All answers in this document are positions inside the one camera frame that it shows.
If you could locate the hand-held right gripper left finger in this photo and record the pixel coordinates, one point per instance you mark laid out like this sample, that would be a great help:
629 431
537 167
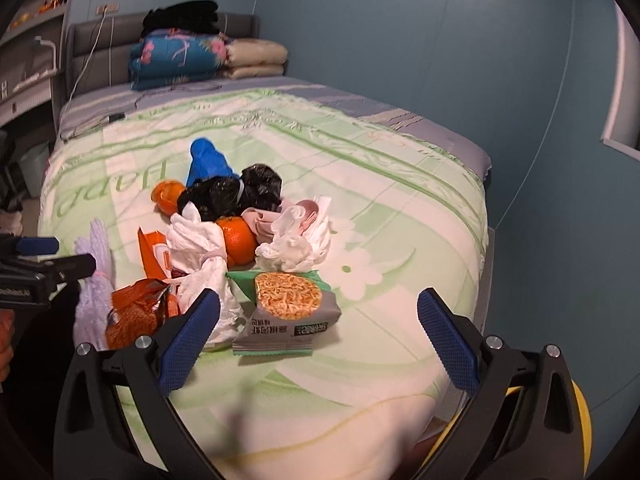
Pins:
192 330

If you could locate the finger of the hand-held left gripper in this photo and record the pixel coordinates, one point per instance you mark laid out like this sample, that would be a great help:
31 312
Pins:
35 245
65 266

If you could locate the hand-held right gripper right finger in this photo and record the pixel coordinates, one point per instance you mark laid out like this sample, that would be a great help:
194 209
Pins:
447 332

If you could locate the pale purple fringed duster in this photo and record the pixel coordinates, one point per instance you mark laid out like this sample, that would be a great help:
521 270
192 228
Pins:
95 290

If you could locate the orange snack bag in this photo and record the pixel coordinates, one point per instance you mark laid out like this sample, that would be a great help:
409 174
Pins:
135 315

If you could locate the grey instant noodle packet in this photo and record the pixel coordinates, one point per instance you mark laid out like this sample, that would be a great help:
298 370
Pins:
285 320

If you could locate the orange tangerine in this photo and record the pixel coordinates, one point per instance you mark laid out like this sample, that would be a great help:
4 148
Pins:
165 195
239 242

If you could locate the white plastic bag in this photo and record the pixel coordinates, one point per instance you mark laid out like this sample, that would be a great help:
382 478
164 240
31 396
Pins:
290 250

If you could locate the pink cloth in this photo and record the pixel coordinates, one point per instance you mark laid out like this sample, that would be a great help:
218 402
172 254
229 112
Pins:
260 222

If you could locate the black plastic bag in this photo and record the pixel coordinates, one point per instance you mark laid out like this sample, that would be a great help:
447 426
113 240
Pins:
225 197

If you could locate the yellow trash bin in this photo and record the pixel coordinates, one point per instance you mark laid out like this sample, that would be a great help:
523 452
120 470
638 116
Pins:
580 420

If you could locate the person's left hand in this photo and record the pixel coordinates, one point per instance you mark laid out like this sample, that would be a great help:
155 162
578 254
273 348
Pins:
5 342

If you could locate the green printed quilt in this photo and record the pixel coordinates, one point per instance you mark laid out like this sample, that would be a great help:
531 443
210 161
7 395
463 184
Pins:
375 210

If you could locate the grey bed headboard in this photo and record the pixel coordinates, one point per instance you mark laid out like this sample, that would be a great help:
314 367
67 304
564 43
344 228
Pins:
115 35

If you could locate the folded blue floral quilt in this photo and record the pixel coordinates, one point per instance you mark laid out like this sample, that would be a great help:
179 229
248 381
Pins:
170 60

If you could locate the grey striped bedsheet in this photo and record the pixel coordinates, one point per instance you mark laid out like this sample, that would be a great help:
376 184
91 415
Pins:
320 92

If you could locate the black clothing pile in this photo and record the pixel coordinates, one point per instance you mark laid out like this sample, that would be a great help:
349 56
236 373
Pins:
185 15

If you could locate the folded beige blanket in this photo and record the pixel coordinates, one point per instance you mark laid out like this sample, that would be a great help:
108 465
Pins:
255 55

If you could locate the white wall shelf unit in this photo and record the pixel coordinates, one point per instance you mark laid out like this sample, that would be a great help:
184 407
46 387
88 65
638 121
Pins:
30 35

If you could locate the white wall socket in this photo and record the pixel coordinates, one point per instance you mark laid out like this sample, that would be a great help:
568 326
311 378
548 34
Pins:
107 8

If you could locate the white window frame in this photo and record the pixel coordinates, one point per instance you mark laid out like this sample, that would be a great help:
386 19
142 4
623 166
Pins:
620 85

